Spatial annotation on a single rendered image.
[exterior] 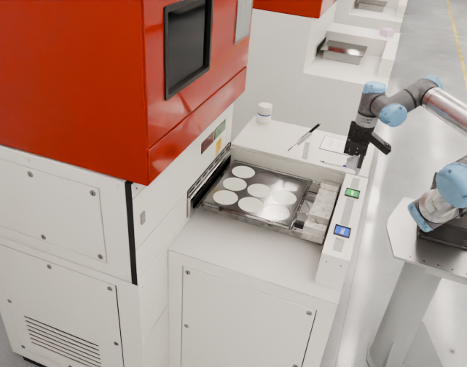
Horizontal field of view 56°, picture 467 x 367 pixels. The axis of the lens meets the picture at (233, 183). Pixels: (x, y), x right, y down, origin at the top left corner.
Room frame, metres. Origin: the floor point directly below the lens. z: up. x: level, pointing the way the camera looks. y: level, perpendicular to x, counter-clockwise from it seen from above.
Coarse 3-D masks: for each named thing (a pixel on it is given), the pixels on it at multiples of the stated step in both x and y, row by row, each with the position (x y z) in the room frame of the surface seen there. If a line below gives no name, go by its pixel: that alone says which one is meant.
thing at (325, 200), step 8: (320, 192) 1.57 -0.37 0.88; (328, 192) 1.57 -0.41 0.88; (336, 192) 1.58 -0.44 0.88; (320, 200) 1.50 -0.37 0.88; (328, 200) 1.51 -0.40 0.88; (312, 208) 1.44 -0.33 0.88; (320, 208) 1.45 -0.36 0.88; (328, 208) 1.45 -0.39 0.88; (328, 224) 1.37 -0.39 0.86; (304, 232) 1.28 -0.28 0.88; (312, 240) 1.27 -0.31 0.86; (320, 240) 1.26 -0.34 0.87
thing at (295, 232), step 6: (210, 210) 1.44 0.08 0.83; (216, 210) 1.43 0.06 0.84; (222, 210) 1.42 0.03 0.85; (228, 216) 1.41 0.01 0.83; (234, 216) 1.40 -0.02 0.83; (240, 216) 1.39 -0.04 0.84; (246, 222) 1.39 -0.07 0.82; (252, 222) 1.38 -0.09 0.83; (258, 222) 1.37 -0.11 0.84; (264, 228) 1.36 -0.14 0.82; (270, 228) 1.36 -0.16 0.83; (276, 228) 1.35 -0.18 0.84; (282, 228) 1.34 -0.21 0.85; (294, 228) 1.34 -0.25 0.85; (288, 234) 1.33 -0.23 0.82; (294, 234) 1.33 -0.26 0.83; (300, 234) 1.32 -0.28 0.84; (324, 240) 1.29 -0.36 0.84
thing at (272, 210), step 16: (224, 176) 1.59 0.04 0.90; (256, 176) 1.62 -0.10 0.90; (272, 176) 1.63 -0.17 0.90; (288, 176) 1.64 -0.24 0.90; (240, 192) 1.48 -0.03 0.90; (272, 192) 1.50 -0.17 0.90; (240, 208) 1.37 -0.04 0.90; (272, 208) 1.39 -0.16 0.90; (288, 208) 1.40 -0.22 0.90; (288, 224) 1.30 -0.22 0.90
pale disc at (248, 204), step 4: (240, 200) 1.43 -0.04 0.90; (244, 200) 1.43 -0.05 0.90; (248, 200) 1.43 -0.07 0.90; (252, 200) 1.43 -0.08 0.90; (256, 200) 1.44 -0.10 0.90; (260, 200) 1.44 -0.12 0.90; (240, 204) 1.40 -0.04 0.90; (244, 204) 1.40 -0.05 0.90; (248, 204) 1.41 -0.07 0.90; (252, 204) 1.41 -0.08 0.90; (256, 204) 1.41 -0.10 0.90; (260, 204) 1.41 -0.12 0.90; (244, 208) 1.37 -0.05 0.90; (248, 208) 1.38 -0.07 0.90; (252, 208) 1.38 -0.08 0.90; (256, 208) 1.38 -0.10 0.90; (260, 208) 1.38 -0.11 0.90
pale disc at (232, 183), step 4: (224, 180) 1.56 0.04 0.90; (228, 180) 1.57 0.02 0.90; (232, 180) 1.57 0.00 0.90; (236, 180) 1.57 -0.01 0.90; (240, 180) 1.58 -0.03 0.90; (224, 184) 1.53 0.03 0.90; (228, 184) 1.53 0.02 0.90; (232, 184) 1.54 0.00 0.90; (236, 184) 1.54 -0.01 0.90; (240, 184) 1.54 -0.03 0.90; (244, 184) 1.54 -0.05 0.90; (228, 188) 1.51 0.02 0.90; (232, 188) 1.51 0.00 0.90; (236, 188) 1.51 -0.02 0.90; (240, 188) 1.51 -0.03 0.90; (244, 188) 1.52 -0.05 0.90
